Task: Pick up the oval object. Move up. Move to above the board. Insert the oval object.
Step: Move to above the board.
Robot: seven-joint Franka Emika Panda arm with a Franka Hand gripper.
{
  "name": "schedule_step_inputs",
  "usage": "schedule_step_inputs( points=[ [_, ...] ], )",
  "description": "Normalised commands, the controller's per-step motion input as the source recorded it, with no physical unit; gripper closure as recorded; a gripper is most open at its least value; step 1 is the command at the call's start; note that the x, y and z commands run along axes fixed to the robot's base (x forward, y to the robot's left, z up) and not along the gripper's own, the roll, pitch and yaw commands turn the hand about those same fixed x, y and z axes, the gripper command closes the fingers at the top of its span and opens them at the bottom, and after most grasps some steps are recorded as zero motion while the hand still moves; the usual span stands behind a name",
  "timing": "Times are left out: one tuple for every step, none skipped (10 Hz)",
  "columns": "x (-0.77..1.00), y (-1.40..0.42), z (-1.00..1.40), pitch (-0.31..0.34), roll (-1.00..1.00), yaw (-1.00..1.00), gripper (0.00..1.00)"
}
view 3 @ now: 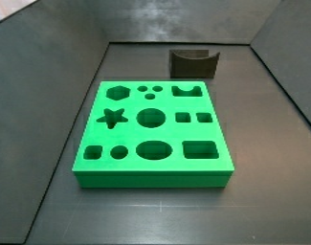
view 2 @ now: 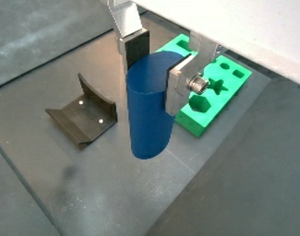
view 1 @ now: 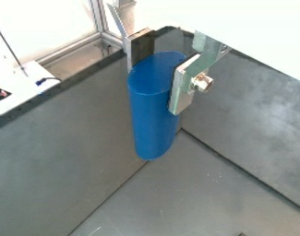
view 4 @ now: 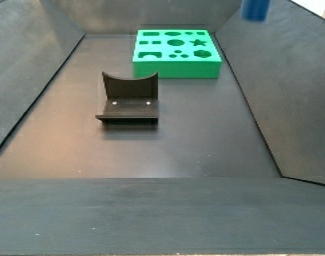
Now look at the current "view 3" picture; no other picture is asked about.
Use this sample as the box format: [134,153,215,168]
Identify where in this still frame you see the black curved holder stand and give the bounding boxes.
[170,50,221,78]

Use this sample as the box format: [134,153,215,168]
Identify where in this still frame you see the green shape sorter board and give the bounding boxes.
[73,81,234,188]

